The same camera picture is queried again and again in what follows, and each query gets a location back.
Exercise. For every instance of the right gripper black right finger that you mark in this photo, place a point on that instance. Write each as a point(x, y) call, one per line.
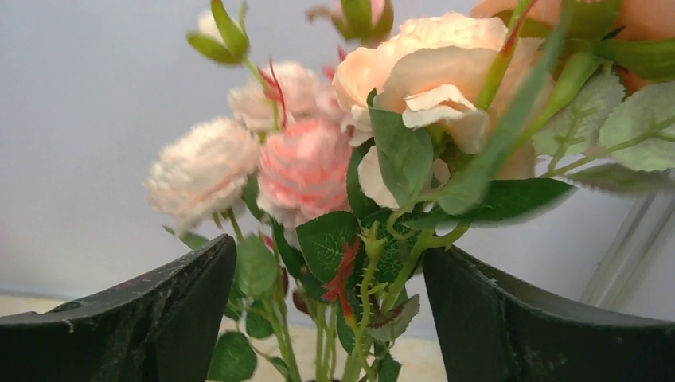
point(527, 332)

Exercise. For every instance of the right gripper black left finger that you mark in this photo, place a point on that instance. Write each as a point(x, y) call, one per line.
point(159, 326)

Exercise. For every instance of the pink flower stem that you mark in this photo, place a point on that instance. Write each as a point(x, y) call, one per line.
point(431, 114)
point(303, 168)
point(213, 169)

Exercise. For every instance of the peach flower stem in vase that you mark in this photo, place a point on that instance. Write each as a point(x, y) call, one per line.
point(601, 105)

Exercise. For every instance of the right aluminium frame post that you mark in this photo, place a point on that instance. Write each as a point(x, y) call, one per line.
point(636, 246)

